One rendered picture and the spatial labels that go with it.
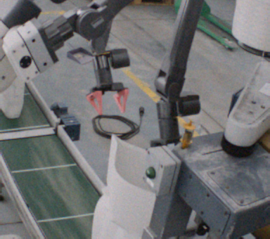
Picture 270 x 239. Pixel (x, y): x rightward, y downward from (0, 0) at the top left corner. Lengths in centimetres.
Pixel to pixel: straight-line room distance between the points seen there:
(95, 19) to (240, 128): 45
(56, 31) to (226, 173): 54
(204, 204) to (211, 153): 14
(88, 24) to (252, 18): 42
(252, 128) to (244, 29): 29
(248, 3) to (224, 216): 57
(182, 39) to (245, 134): 40
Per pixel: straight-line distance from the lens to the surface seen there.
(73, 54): 508
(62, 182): 262
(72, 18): 130
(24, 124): 308
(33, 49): 127
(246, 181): 112
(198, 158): 116
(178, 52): 145
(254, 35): 132
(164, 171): 114
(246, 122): 118
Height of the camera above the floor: 194
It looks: 27 degrees down
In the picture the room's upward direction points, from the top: 9 degrees clockwise
